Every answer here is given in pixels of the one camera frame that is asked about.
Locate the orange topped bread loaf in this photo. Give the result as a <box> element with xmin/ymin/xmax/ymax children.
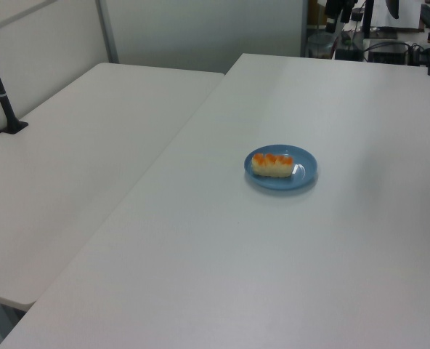
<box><xmin>251</xmin><ymin>152</ymin><xmax>295</xmax><ymax>179</ymax></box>

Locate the blue plastic plate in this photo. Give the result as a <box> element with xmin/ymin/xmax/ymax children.
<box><xmin>243</xmin><ymin>144</ymin><xmax>319</xmax><ymax>193</ymax></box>

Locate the brown wooden board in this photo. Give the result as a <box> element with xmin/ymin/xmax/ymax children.
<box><xmin>307</xmin><ymin>0</ymin><xmax>320</xmax><ymax>26</ymax></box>

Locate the black vertical stand pole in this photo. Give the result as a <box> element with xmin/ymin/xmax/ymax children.
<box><xmin>362</xmin><ymin>0</ymin><xmax>375</xmax><ymax>39</ymax></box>

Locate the clear plastic container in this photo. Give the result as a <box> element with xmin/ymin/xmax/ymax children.
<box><xmin>307</xmin><ymin>32</ymin><xmax>338</xmax><ymax>59</ymax></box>

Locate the black device with green parts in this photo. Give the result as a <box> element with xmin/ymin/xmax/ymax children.
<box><xmin>333</xmin><ymin>31</ymin><xmax>365</xmax><ymax>62</ymax></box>

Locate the black electronics box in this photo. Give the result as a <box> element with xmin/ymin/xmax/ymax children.
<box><xmin>368</xmin><ymin>41</ymin><xmax>410</xmax><ymax>65</ymax></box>

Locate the white side table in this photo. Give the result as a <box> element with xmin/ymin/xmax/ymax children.
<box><xmin>0</xmin><ymin>62</ymin><xmax>226</xmax><ymax>312</ymax></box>

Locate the black pole with base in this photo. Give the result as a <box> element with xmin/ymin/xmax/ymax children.
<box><xmin>0</xmin><ymin>28</ymin><xmax>30</xmax><ymax>135</ymax></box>

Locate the grey metal partition post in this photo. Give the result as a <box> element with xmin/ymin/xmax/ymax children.
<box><xmin>299</xmin><ymin>0</ymin><xmax>310</xmax><ymax>57</ymax></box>
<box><xmin>95</xmin><ymin>0</ymin><xmax>120</xmax><ymax>65</ymax></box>

